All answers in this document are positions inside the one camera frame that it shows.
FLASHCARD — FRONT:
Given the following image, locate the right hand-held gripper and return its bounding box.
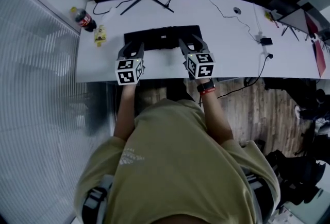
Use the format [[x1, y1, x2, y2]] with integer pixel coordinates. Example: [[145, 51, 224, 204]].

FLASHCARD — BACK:
[[178, 33, 216, 80]]

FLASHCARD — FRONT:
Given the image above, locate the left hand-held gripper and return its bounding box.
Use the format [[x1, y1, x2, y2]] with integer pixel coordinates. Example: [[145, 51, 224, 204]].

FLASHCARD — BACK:
[[114, 41, 145, 87]]

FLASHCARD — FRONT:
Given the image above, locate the black keyboard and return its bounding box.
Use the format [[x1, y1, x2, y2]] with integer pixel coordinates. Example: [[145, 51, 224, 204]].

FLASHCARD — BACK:
[[123, 25, 201, 51]]

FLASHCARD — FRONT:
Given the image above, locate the person's right forearm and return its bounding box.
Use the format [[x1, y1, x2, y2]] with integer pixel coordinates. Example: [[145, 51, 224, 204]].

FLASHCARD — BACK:
[[198, 81, 234, 145]]

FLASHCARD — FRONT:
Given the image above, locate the person's left forearm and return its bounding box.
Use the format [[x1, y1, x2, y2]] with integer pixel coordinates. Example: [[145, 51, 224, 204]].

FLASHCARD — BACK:
[[113, 85, 137, 141]]

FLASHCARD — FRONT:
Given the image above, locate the yellow snack packet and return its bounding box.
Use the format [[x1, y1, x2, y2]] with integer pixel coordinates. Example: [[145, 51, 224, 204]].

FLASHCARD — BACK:
[[93, 24, 108, 48]]

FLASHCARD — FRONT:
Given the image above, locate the black smartwatch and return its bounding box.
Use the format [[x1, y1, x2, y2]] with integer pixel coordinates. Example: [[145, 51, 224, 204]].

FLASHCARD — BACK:
[[196, 80, 216, 92]]

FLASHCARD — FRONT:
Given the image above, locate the black monitor stand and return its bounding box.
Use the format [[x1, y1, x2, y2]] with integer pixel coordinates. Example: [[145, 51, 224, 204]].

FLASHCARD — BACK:
[[120, 0, 175, 15]]

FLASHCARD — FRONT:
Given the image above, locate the dark cola bottle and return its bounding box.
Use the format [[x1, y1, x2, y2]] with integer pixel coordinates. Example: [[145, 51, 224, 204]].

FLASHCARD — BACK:
[[70, 6, 97, 32]]

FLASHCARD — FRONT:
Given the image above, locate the black side monitor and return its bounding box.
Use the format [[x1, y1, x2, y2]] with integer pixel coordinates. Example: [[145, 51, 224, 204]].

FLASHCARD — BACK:
[[277, 3, 320, 38]]

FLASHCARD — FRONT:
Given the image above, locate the black office chair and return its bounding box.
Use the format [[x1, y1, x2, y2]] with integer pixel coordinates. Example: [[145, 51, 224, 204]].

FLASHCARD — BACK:
[[265, 77, 325, 106], [265, 149, 326, 205]]

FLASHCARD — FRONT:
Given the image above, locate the olive t-shirt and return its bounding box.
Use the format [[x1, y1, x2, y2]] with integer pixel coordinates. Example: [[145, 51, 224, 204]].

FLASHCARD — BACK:
[[74, 99, 282, 224]]

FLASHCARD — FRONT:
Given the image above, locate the red folder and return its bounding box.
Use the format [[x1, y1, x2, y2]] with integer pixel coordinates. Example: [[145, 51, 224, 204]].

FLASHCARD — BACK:
[[311, 39, 327, 78]]

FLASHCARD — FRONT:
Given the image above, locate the thin black cable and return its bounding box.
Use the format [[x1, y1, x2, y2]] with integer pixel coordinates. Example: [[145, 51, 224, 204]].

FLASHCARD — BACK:
[[206, 0, 261, 43]]

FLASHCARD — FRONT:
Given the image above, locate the black power cable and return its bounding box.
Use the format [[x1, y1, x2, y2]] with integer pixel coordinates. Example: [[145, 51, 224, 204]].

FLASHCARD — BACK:
[[198, 57, 271, 105]]

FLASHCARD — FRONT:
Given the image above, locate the black white harness strap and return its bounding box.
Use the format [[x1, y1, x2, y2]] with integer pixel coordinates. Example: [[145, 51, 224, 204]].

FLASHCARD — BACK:
[[242, 168, 274, 224], [82, 175, 114, 224]]

